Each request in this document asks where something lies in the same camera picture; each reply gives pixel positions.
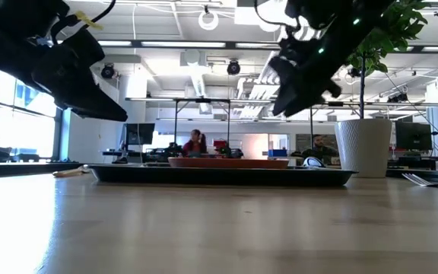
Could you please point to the dark rectangular tray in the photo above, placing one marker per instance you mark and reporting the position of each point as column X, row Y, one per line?
column 219, row 177

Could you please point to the black metal frame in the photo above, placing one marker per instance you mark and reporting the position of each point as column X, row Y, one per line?
column 176, row 118

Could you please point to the red object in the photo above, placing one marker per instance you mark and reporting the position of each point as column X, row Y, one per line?
column 219, row 144

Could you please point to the black computer monitor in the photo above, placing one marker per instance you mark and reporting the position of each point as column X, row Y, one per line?
column 413, row 136
column 140, row 134

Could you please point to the white and black cup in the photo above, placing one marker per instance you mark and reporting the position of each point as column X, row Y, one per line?
column 313, row 163

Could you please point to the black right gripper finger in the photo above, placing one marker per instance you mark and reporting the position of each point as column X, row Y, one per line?
column 281, row 97
column 310, row 100

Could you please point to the black table edge rail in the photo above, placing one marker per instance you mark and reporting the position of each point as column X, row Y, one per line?
column 32, row 167

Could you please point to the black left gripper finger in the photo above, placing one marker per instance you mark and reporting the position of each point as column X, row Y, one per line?
column 101, row 106

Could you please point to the blue box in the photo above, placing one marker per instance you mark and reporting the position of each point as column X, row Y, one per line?
column 277, row 153

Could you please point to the person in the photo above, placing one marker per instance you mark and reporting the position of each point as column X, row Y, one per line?
column 319, row 150
column 194, row 146

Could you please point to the green potted plant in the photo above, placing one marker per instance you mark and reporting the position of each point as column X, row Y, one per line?
column 394, row 26

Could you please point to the white patterned plant pot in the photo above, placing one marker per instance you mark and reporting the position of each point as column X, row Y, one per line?
column 363, row 148

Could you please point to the black ceiling speaker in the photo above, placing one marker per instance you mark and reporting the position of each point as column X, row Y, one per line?
column 233, row 67
column 107, row 71

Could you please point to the orange plate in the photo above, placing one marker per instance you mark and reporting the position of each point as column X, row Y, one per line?
column 226, row 163

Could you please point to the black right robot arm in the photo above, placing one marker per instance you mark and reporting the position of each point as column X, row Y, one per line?
column 337, row 15

